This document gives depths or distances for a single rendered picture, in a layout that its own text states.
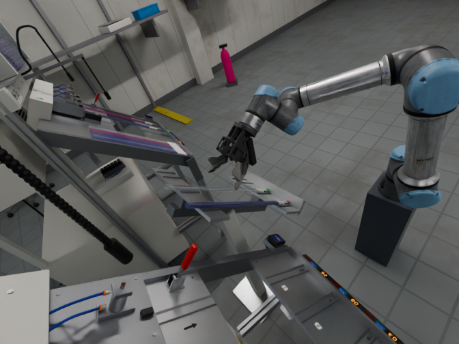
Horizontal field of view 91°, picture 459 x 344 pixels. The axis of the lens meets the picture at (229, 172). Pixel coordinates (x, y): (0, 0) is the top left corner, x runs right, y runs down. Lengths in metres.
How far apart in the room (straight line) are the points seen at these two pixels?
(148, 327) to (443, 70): 0.79
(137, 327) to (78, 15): 3.77
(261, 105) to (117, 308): 0.63
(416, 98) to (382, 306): 1.13
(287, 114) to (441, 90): 0.38
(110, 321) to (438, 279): 1.60
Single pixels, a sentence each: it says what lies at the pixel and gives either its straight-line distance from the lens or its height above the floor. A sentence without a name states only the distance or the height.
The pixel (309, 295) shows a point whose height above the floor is 0.78.
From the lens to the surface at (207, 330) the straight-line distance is 0.52.
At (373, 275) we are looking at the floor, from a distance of 1.65.
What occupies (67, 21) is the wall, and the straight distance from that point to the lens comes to 3.90.
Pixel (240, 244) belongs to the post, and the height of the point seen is 0.61.
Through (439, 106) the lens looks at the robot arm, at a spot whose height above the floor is 1.10.
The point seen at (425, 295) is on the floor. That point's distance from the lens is 1.68.
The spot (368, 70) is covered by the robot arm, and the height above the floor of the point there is 1.14.
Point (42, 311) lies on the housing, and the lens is 0.41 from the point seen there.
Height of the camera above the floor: 1.49
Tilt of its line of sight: 41 degrees down
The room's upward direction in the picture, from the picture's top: 20 degrees counter-clockwise
